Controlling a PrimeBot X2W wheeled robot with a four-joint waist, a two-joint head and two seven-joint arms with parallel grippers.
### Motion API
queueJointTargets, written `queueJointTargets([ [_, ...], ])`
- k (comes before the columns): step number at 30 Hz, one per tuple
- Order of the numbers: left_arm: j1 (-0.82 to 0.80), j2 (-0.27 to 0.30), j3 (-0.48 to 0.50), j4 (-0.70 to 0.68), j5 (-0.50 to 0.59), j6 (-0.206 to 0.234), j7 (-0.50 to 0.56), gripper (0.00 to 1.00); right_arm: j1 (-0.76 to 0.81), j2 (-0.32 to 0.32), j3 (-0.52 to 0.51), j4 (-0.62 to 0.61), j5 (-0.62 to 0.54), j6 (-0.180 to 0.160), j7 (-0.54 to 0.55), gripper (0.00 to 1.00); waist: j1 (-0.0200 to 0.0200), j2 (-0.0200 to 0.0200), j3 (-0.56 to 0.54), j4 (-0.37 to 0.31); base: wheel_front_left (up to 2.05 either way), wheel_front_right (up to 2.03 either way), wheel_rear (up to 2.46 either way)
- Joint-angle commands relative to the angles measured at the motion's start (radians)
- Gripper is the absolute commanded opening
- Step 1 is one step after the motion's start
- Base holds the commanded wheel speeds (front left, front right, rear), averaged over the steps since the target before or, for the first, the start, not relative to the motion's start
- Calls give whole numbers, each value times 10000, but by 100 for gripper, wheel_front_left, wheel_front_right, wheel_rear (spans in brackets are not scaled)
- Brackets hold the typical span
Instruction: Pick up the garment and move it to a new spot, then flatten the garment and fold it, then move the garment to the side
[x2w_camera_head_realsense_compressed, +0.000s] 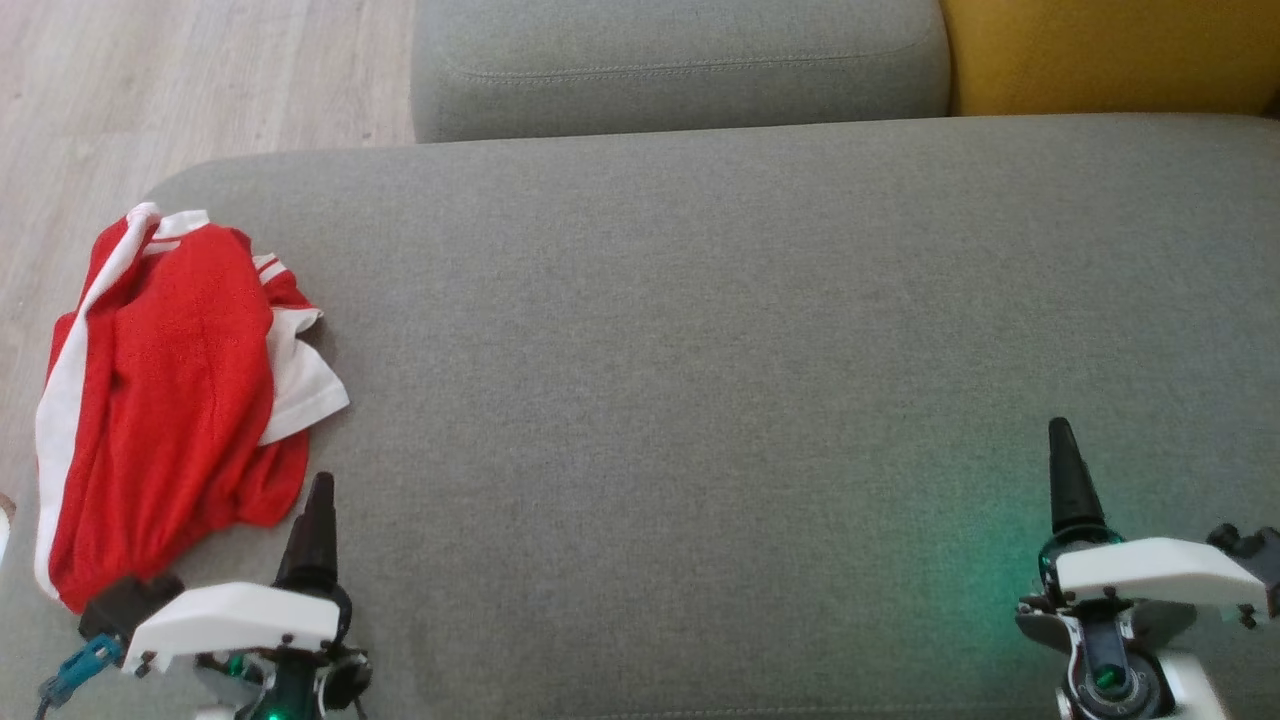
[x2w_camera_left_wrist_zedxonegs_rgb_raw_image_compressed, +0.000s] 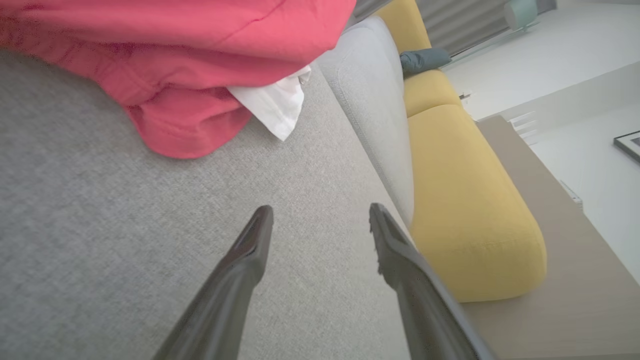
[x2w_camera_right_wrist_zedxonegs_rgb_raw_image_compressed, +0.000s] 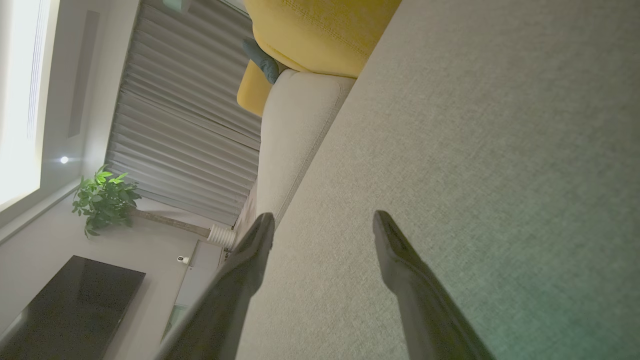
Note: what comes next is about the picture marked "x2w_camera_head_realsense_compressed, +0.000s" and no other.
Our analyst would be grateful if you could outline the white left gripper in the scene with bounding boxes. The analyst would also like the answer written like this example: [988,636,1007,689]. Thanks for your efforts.
[123,472,372,717]

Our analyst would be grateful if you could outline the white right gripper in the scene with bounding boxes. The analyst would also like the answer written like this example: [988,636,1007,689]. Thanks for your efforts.
[1018,417,1270,651]

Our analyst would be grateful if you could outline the red shorts with white stripe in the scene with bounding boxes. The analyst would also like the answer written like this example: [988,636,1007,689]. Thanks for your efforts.
[34,202,313,614]

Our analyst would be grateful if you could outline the grey fabric sofa seat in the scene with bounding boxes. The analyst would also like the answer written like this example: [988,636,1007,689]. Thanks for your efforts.
[0,113,1280,720]

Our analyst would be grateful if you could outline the mustard yellow cushion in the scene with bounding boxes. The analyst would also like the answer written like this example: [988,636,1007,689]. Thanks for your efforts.
[940,0,1280,119]

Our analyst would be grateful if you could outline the grey sofa back cushion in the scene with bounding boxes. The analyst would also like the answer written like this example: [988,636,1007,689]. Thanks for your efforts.
[410,0,952,144]

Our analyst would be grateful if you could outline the blue left camera connector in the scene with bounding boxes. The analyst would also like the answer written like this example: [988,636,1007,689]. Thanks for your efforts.
[40,634,123,707]

